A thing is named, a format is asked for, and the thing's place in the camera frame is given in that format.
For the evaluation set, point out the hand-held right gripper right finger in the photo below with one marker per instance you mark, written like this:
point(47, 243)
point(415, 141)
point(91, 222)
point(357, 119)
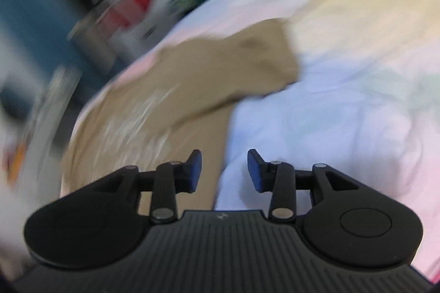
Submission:
point(254, 171)

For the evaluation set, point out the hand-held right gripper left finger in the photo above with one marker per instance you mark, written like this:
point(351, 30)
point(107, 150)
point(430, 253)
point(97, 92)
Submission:
point(196, 170)

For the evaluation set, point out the tan garment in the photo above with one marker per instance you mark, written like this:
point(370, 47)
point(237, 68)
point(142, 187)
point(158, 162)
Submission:
point(154, 90)

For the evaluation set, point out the pastel tie-dye blanket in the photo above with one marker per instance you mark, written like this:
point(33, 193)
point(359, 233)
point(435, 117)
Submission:
point(326, 107)

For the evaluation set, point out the red shorts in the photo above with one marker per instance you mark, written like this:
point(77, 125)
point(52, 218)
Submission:
point(132, 6)

